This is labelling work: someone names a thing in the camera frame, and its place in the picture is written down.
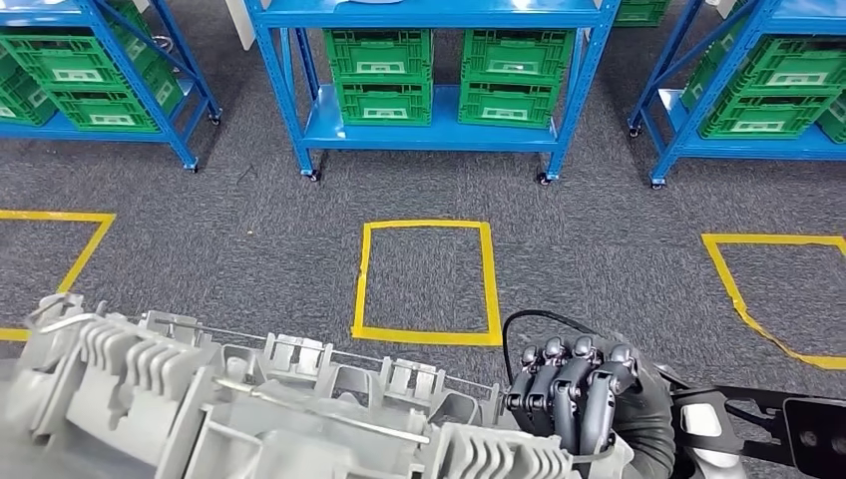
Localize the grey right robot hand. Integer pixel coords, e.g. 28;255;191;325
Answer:
503;334;676;479

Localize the silver plastic wheel hubcap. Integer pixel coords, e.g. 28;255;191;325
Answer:
0;292;635;479

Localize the blue metal shelf rack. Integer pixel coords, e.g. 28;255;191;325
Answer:
244;0;623;187
628;0;846;192
0;0;222;174

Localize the white table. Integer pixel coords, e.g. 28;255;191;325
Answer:
224;0;257;52

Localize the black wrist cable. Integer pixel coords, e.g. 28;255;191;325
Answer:
501;308;675;391

